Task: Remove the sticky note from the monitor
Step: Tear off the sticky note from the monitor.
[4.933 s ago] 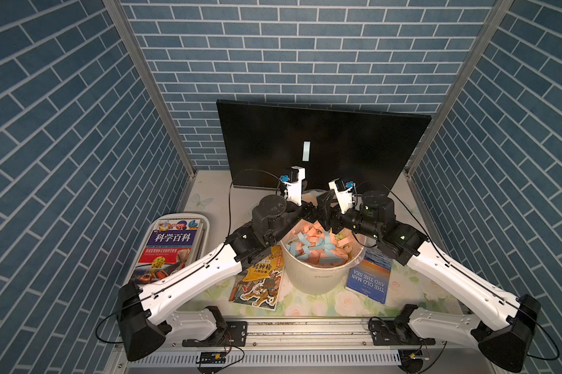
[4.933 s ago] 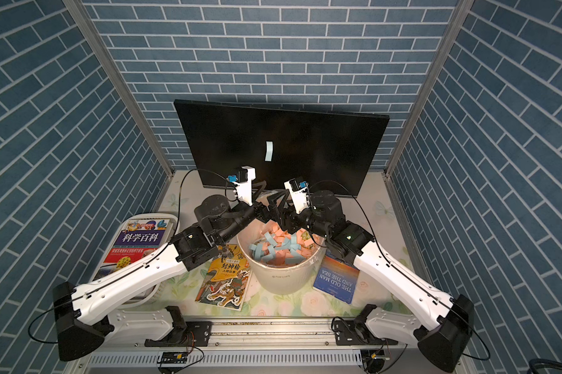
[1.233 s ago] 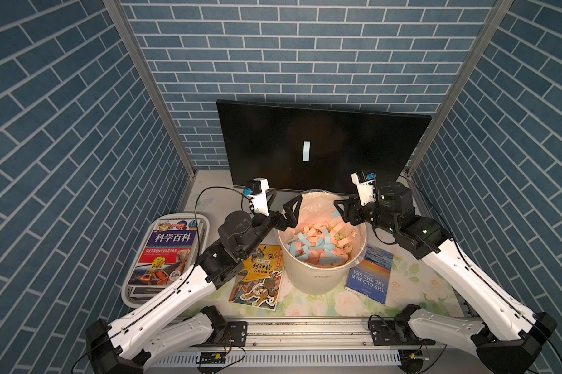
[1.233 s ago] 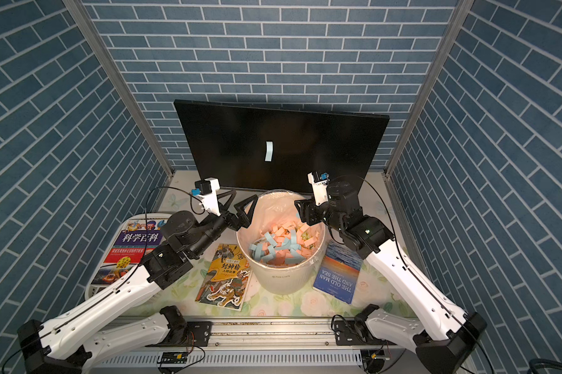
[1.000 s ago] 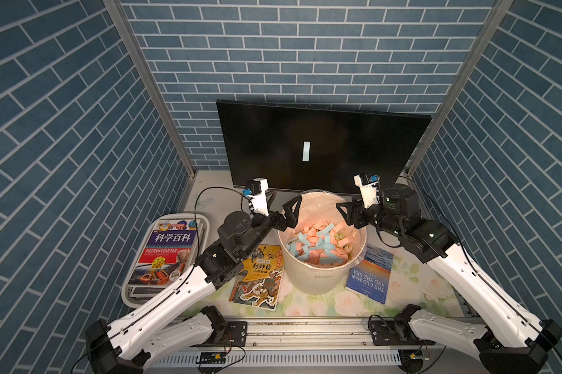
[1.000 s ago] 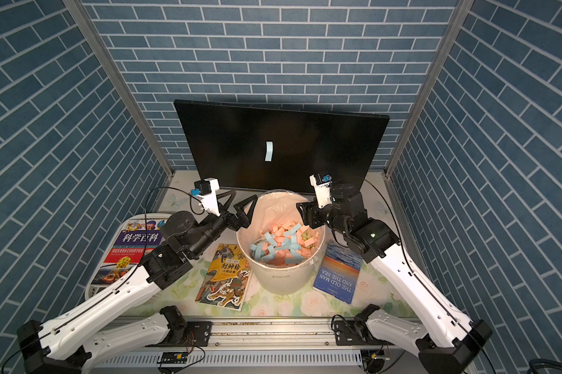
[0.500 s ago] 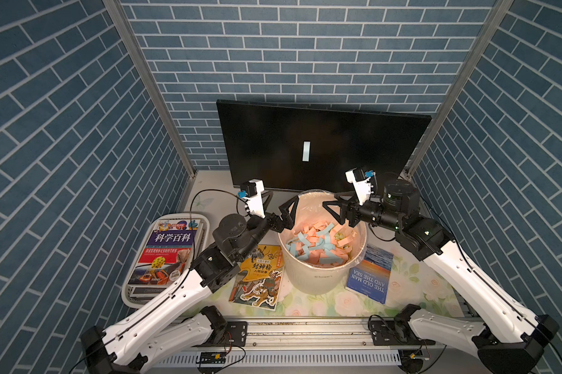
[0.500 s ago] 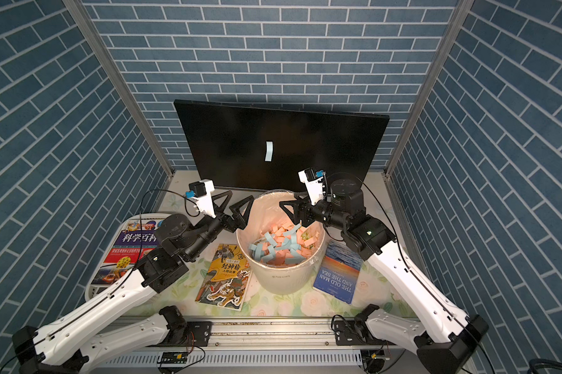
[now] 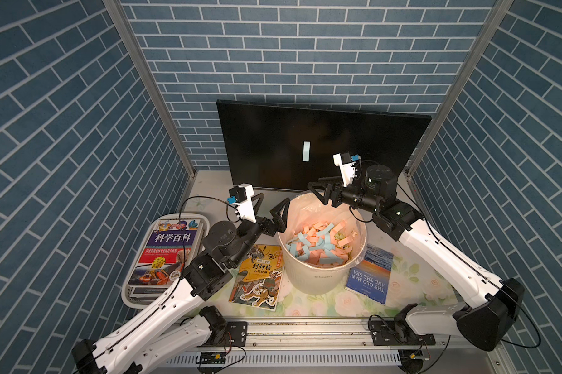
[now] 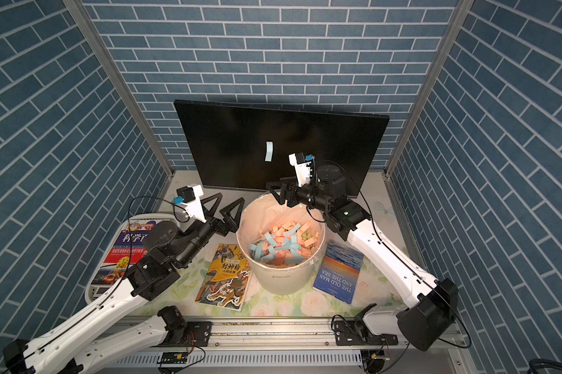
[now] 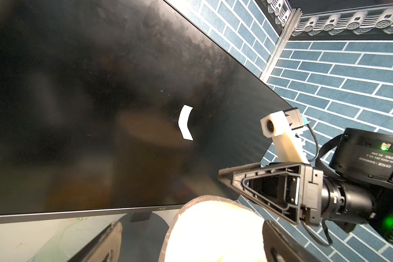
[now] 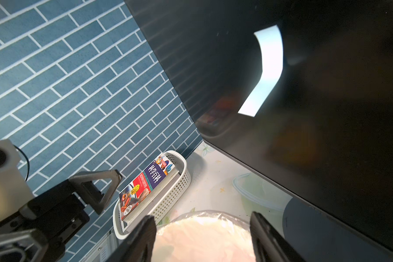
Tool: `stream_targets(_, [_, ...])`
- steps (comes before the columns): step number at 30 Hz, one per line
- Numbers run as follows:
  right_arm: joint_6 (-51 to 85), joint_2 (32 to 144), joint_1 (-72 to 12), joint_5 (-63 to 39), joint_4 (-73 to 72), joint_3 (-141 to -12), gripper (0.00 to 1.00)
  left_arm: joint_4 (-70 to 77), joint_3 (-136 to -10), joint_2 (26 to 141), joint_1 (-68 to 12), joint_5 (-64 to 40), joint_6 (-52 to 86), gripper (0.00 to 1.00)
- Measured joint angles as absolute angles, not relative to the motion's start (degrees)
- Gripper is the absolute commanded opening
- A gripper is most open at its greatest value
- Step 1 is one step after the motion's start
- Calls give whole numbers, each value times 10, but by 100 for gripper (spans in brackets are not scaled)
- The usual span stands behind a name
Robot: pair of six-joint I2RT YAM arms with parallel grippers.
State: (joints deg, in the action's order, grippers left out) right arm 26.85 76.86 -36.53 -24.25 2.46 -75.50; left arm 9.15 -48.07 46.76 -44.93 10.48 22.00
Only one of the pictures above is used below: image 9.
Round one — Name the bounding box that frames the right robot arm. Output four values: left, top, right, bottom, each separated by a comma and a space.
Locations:
308, 165, 525, 352

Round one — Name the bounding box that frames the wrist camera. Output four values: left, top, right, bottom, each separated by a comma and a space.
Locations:
333, 153, 361, 187
227, 184, 257, 223

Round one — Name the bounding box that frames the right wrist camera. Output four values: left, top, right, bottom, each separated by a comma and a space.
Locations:
333, 153, 361, 187

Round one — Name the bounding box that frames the blue old man sea book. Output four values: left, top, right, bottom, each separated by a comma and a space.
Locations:
346, 245, 393, 304

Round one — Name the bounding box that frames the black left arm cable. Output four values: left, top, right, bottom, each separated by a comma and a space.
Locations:
72, 195, 242, 374

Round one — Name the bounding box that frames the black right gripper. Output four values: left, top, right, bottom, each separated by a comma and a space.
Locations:
309, 178, 380, 218

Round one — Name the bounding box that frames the white waste bin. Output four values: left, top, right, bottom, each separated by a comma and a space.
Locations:
277, 193, 367, 295

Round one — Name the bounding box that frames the aluminium corner post left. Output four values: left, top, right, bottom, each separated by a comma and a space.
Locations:
103, 0, 197, 179

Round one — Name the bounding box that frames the pile of discarded sticky notes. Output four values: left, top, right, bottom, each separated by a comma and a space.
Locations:
285, 221, 359, 268

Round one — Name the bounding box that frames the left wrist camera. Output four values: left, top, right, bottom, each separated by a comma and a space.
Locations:
227, 184, 257, 223

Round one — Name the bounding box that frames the black computer monitor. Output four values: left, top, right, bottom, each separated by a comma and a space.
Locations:
216, 100, 432, 191

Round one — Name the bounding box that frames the floral table mat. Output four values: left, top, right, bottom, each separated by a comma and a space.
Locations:
182, 170, 460, 319

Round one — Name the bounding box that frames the yellow comic book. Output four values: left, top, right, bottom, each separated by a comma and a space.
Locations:
229, 245, 284, 311

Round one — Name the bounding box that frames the aluminium corner post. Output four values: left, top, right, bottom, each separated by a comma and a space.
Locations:
103, 0, 197, 179
405, 0, 513, 182

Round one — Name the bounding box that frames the science encyclopedia book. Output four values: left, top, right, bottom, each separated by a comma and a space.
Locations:
126, 218, 203, 288

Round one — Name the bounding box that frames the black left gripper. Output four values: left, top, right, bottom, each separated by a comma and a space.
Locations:
225, 192, 288, 267

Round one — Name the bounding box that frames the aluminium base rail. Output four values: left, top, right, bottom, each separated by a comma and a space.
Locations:
151, 318, 513, 373

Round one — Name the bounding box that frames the aluminium corner post right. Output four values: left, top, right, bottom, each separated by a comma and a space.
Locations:
405, 0, 513, 182

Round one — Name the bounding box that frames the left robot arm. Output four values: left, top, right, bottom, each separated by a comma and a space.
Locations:
72, 198, 290, 373

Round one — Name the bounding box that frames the white perforated tray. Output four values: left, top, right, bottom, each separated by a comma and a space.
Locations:
120, 212, 211, 310

